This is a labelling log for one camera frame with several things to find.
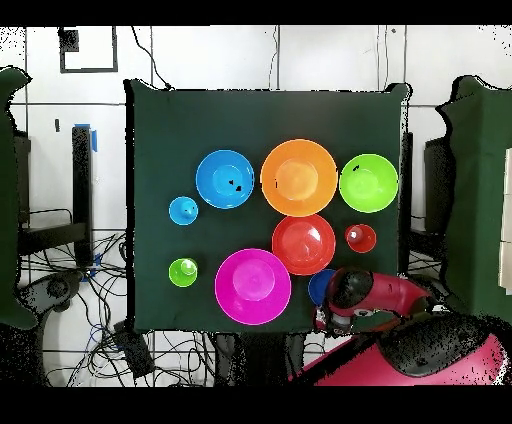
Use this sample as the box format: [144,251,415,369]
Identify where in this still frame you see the white boxes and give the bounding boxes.
[497,147,512,297]

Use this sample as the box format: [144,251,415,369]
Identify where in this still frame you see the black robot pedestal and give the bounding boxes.
[213,331,309,387]

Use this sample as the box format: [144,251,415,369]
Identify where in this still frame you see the light blue bowl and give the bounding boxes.
[194,149,256,210]

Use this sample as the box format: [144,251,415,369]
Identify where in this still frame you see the black L-shaped frame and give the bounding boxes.
[17,125,94,268]

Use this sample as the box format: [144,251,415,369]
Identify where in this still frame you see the large green bowl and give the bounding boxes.
[338,153,400,214]

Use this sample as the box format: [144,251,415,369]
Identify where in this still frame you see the large orange bowl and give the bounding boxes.
[259,138,340,218]

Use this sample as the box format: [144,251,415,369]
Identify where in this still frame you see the red-orange cup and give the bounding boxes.
[344,223,378,255]

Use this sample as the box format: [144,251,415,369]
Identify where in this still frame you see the black upright bar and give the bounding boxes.
[399,130,414,274]

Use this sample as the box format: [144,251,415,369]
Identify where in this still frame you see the floor cable tangle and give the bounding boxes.
[19,231,217,387]

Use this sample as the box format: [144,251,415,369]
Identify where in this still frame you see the small dark blue bowl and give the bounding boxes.
[307,268,337,307]

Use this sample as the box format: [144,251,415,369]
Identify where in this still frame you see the black power strip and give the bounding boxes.
[112,319,156,379]

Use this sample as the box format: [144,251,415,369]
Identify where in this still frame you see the large pink bowl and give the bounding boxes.
[214,247,293,326]

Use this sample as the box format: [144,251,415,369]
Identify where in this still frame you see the light blue cup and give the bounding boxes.
[168,195,200,227]

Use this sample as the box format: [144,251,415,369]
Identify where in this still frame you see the dark green tablecloth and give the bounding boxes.
[124,78,411,335]

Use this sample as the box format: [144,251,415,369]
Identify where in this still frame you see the green covered side table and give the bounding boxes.
[0,65,39,331]
[433,75,512,321]

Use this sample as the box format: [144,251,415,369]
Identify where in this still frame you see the black stand base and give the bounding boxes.
[19,269,85,315]

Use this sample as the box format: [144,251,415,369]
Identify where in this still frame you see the green cup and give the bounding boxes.
[168,257,199,289]

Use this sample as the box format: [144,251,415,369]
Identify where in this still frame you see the red-orange bowl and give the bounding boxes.
[271,213,337,277]

